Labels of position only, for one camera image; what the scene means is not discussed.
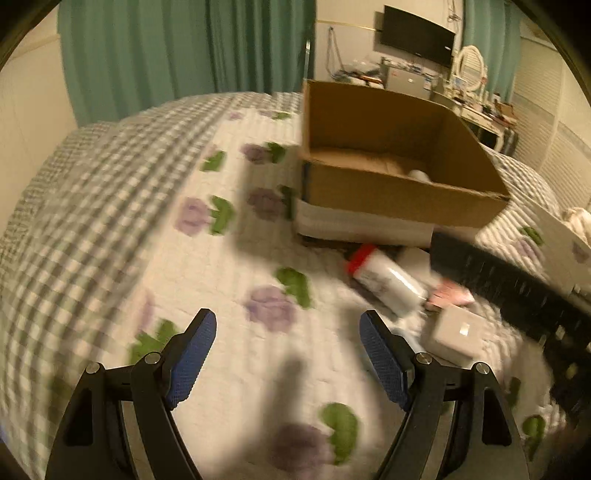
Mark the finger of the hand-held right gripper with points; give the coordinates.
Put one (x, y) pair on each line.
(475, 272)

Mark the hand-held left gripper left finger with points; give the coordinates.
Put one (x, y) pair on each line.
(194, 360)

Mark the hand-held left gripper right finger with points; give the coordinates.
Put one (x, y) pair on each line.
(385, 360)

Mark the white bottle with red cap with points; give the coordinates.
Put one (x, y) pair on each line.
(392, 281)

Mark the brown cardboard box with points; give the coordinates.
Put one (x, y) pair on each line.
(392, 194)

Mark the pink packet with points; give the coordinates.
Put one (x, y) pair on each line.
(445, 295)

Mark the white plastic item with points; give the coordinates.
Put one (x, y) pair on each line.
(415, 263)

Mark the small white square box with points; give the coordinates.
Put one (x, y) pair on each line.
(455, 332)

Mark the white round container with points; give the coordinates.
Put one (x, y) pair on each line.
(418, 175)

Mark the white crumpled cloth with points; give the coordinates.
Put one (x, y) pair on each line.
(579, 224)

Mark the floral quilted blanket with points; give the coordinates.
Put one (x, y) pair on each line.
(258, 258)

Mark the white vanity desk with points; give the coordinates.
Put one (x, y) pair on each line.
(480, 117)

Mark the white slatted wardrobe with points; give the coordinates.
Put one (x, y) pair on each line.
(558, 120)

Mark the grey checked bed sheet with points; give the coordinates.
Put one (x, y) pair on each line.
(101, 194)

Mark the silver mini fridge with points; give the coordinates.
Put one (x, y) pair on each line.
(408, 83)

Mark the white oval vanity mirror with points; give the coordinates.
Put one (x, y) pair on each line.
(471, 67)

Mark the cluttered side table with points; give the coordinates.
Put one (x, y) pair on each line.
(360, 74)

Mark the narrow green curtain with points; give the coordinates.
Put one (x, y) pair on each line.
(498, 41)

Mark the wide green curtain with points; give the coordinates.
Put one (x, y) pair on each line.
(161, 50)

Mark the black wall television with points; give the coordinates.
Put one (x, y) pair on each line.
(415, 34)

